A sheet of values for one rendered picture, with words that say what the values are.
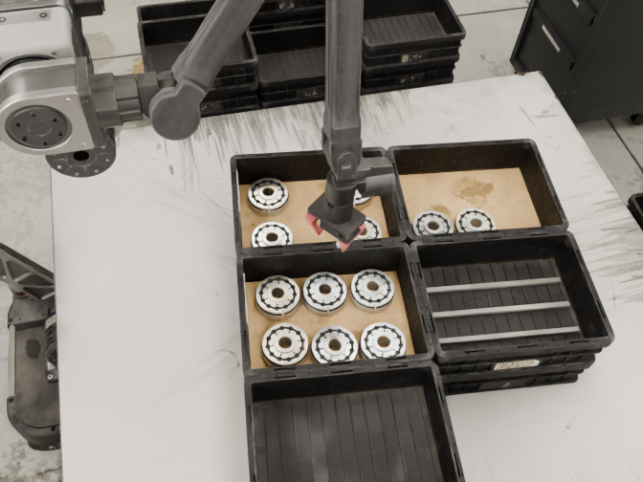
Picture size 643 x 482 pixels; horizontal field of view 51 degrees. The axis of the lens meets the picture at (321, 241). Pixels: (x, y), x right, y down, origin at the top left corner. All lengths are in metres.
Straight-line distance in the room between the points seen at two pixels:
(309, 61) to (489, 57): 1.12
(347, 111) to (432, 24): 1.78
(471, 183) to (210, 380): 0.85
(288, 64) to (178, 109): 1.76
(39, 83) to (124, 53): 2.44
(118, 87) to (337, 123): 0.36
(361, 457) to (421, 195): 0.72
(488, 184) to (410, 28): 1.15
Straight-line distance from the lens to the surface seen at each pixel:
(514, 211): 1.84
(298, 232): 1.69
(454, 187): 1.85
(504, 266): 1.73
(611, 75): 3.09
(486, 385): 1.66
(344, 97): 1.15
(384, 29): 2.85
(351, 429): 1.47
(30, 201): 2.98
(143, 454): 1.61
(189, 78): 1.08
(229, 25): 1.07
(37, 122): 1.11
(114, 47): 3.57
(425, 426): 1.49
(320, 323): 1.56
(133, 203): 1.96
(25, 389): 2.26
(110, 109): 1.09
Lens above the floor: 2.21
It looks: 55 degrees down
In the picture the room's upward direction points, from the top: 5 degrees clockwise
